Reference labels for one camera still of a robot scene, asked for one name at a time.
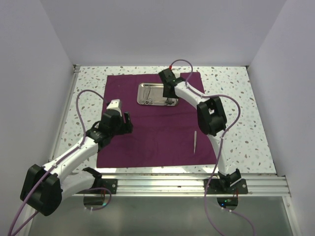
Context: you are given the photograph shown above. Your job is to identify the aluminium front rail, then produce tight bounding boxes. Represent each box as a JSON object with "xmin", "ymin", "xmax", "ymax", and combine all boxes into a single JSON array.
[{"xmin": 31, "ymin": 173, "xmax": 288, "ymax": 197}]

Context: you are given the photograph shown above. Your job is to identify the aluminium left side rail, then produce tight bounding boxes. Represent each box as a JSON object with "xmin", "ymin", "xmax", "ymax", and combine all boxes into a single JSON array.
[{"xmin": 48, "ymin": 65, "xmax": 81, "ymax": 162}]

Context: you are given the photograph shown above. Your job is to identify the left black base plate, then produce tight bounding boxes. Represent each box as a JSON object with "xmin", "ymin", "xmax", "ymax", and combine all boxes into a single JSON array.
[{"xmin": 96, "ymin": 178, "xmax": 118, "ymax": 194}]

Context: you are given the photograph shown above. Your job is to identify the steel scissors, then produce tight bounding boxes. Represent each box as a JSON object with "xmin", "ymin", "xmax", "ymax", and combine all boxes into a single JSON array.
[{"xmin": 141, "ymin": 87, "xmax": 152, "ymax": 105}]

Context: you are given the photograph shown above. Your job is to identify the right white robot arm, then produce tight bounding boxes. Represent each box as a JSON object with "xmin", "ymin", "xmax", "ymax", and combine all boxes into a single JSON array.
[{"xmin": 158, "ymin": 68, "xmax": 242, "ymax": 193}]

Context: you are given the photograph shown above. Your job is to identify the aluminium rail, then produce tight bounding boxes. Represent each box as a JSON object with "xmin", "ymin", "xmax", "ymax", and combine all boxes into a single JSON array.
[
  {"xmin": 48, "ymin": 65, "xmax": 81, "ymax": 162},
  {"xmin": 31, "ymin": 173, "xmax": 288, "ymax": 197}
]

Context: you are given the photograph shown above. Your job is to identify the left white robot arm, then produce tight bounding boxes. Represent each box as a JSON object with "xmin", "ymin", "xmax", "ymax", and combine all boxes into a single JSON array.
[{"xmin": 20, "ymin": 109, "xmax": 133, "ymax": 216}]

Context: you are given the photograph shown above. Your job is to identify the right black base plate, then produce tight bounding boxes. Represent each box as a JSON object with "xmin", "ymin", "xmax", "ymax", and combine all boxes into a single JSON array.
[{"xmin": 203, "ymin": 178, "xmax": 249, "ymax": 195}]

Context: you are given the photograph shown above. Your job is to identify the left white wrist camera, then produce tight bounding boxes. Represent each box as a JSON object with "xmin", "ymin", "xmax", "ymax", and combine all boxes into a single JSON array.
[{"xmin": 106, "ymin": 99, "xmax": 122, "ymax": 116}]

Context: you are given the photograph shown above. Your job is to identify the steel tweezers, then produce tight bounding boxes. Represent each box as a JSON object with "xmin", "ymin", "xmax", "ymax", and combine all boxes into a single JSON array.
[{"xmin": 193, "ymin": 130, "xmax": 197, "ymax": 154}]

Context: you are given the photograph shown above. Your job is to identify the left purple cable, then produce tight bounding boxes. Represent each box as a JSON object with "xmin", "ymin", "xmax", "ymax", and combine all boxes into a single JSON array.
[{"xmin": 7, "ymin": 89, "xmax": 115, "ymax": 236}]

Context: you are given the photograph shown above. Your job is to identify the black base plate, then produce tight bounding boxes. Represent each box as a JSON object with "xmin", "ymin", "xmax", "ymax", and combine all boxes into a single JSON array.
[
  {"xmin": 96, "ymin": 178, "xmax": 118, "ymax": 194},
  {"xmin": 203, "ymin": 178, "xmax": 249, "ymax": 195}
]

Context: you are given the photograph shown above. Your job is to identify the steel instrument tray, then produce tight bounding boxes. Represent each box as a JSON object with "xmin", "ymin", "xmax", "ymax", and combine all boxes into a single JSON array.
[{"xmin": 137, "ymin": 83, "xmax": 179, "ymax": 106}]

